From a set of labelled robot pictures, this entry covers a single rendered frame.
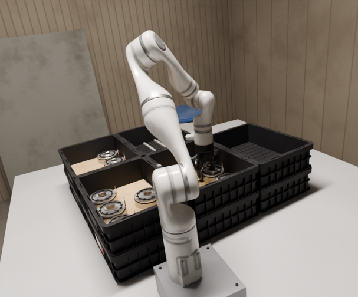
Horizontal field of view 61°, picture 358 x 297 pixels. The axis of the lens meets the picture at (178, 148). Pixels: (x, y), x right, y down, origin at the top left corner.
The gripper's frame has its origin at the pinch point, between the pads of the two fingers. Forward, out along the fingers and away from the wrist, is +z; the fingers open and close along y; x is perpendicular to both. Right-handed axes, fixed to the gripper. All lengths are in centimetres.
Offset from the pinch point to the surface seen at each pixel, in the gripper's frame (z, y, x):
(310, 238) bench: 15.1, 16.8, -39.3
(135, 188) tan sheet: 2.9, -27.5, 11.8
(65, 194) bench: 17, -53, 53
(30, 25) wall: -69, -37, 220
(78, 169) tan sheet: 3, -44, 49
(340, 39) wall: -35, 156, 56
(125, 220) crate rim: -7.0, -41.2, -21.1
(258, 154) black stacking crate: 2.5, 32.0, 4.1
